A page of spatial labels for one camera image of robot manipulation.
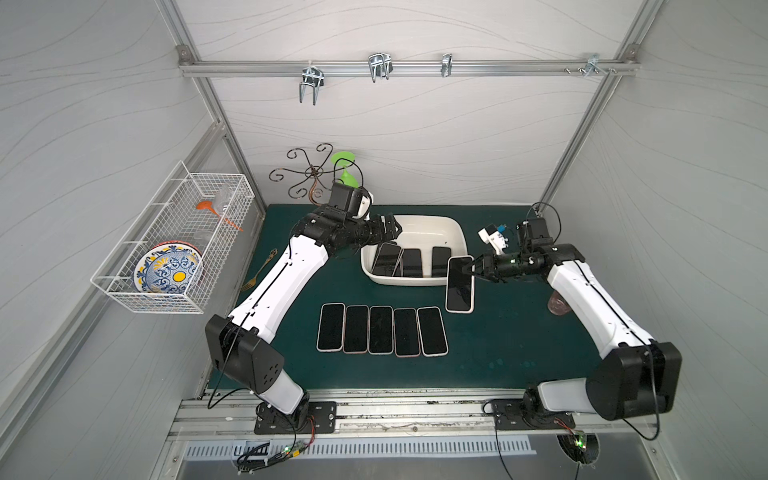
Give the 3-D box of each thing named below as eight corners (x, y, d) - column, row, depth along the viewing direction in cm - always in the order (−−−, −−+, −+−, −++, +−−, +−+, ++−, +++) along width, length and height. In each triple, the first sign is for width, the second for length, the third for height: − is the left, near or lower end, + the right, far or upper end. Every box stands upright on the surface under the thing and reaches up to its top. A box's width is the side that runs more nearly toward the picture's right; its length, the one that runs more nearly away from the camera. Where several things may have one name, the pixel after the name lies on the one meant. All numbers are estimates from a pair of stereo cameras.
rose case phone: (342, 353, 87) (340, 350, 85) (346, 309, 96) (345, 305, 94) (368, 353, 87) (367, 350, 85) (370, 309, 96) (370, 305, 94)
